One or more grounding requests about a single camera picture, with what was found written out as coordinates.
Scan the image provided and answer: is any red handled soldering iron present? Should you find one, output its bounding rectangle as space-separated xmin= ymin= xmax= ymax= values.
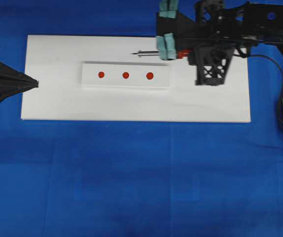
xmin=131 ymin=49 xmax=196 ymax=60

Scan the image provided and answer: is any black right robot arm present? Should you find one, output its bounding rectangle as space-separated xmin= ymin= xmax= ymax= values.
xmin=156 ymin=0 xmax=283 ymax=67

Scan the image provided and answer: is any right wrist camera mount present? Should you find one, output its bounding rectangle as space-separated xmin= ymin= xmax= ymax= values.
xmin=195 ymin=47 xmax=234 ymax=86

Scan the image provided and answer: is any small white raised plate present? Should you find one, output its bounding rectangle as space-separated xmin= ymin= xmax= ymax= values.
xmin=81 ymin=61 xmax=171 ymax=89

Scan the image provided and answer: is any black soldering iron cable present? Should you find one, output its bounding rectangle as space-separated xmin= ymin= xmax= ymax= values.
xmin=248 ymin=54 xmax=283 ymax=139

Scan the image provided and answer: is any large white base board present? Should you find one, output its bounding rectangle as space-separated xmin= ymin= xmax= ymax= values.
xmin=21 ymin=35 xmax=251 ymax=122

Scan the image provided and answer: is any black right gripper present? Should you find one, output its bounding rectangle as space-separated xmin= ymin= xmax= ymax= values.
xmin=156 ymin=0 xmax=250 ymax=66

